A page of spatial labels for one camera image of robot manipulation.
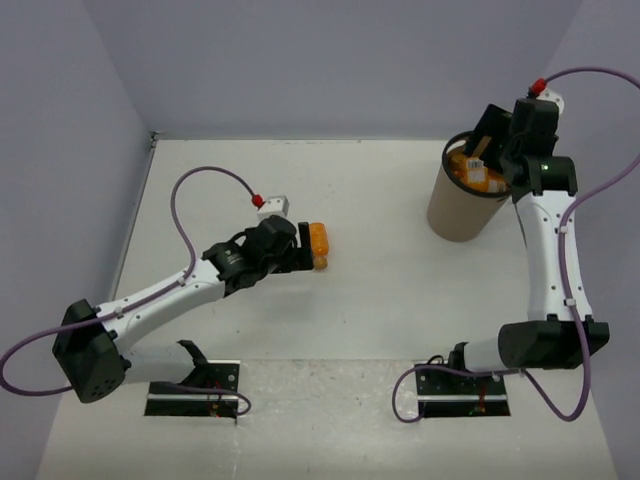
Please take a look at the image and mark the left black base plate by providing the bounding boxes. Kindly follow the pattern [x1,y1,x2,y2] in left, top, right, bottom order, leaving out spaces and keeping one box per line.
[144,340,246,421]

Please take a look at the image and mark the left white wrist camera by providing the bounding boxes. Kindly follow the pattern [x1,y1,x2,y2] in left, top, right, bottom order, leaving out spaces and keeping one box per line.
[257,195,290,221]

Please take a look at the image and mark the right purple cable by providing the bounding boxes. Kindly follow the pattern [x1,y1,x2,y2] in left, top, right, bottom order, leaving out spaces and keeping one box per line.
[392,65,640,424]

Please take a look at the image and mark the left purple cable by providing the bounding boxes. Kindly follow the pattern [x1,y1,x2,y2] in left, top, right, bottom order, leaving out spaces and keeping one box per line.
[0,167,256,397]

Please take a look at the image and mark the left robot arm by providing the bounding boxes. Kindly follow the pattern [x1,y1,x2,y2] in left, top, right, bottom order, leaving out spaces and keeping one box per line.
[52,216,313,403]

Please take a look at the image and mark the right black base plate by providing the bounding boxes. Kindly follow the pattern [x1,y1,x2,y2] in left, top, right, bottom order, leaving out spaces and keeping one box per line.
[415,370,511,419]

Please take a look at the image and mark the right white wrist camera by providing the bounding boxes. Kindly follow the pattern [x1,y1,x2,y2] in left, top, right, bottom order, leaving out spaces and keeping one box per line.
[537,87,565,116]

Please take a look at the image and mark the purple cable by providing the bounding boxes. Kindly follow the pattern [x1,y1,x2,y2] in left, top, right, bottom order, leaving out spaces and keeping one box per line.
[0,167,256,397]
[392,65,640,424]

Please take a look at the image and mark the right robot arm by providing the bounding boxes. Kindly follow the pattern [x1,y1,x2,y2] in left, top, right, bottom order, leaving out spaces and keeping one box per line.
[446,98,610,393]

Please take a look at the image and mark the brown cardboard bin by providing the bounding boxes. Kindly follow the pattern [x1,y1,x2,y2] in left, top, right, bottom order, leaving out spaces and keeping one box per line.
[426,131,510,242]

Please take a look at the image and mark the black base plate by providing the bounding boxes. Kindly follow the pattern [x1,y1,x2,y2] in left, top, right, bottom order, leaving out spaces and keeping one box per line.
[144,340,246,421]
[415,370,511,419]

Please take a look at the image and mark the orange bottle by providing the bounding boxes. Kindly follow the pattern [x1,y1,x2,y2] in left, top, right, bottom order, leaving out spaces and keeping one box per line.
[309,222,330,270]
[449,154,489,192]

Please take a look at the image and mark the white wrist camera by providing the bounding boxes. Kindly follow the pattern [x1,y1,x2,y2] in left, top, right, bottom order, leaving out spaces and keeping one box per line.
[537,87,565,116]
[257,195,290,221]

